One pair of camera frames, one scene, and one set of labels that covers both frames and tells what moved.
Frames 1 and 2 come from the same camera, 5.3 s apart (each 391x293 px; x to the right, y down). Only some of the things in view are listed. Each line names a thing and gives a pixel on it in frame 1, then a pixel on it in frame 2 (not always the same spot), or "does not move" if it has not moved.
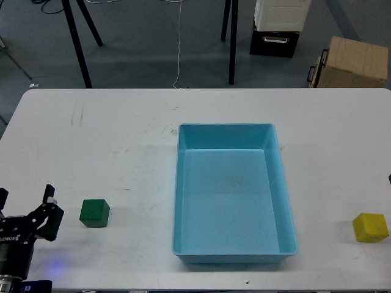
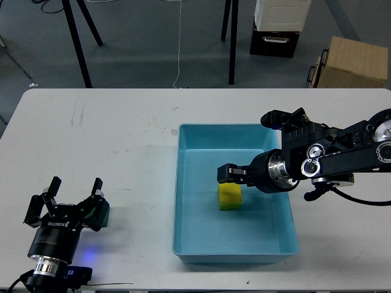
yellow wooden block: (370, 227) -> (230, 196)
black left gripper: (17, 234) -> (58, 237)
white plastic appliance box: (281, 15) does not move
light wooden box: (347, 63) does not move
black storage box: (280, 44) does not move
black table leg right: (233, 34) does not move
